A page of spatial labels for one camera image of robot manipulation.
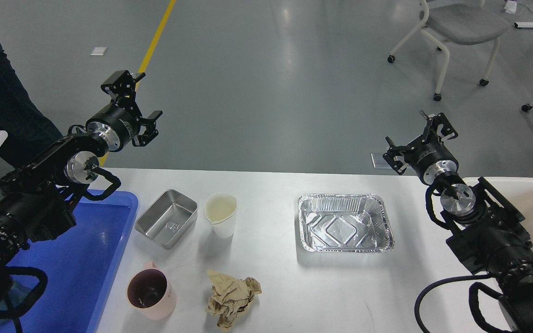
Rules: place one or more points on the person in dark jeans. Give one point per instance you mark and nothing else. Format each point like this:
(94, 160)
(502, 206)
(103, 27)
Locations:
(29, 131)

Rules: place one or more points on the floor outlet plate left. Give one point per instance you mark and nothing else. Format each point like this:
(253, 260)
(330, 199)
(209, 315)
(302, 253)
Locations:
(379, 162)

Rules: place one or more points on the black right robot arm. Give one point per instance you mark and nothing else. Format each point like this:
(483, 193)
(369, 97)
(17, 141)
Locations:
(487, 235)

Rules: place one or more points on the stainless steel rectangular container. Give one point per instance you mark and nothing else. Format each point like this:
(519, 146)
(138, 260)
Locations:
(168, 218)

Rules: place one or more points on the aluminium foil tray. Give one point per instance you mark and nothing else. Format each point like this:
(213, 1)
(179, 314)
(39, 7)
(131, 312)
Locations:
(344, 223)

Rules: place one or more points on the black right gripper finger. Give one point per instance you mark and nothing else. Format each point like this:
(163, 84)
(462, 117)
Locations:
(437, 130)
(396, 155)

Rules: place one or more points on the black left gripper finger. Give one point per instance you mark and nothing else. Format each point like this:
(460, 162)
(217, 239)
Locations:
(121, 87)
(147, 129)

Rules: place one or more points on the crumpled brown paper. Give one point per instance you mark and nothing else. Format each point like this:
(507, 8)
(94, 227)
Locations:
(230, 297)

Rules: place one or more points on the white paper cup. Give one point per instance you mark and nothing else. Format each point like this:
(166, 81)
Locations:
(220, 211)

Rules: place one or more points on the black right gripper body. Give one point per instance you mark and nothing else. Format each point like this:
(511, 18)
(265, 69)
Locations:
(432, 160)

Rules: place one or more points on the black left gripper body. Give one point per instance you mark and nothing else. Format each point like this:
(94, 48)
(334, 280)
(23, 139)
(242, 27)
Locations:
(115, 125)

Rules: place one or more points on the blue plastic tray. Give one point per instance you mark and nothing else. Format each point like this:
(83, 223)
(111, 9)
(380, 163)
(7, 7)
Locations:
(80, 265)

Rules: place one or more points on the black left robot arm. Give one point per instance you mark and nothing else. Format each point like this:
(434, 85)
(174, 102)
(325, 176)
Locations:
(39, 198)

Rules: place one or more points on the pink mug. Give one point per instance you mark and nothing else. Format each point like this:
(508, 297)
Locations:
(151, 293)

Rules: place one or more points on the grey office chair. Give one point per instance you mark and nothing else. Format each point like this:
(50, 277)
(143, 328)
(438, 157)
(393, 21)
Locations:
(460, 24)

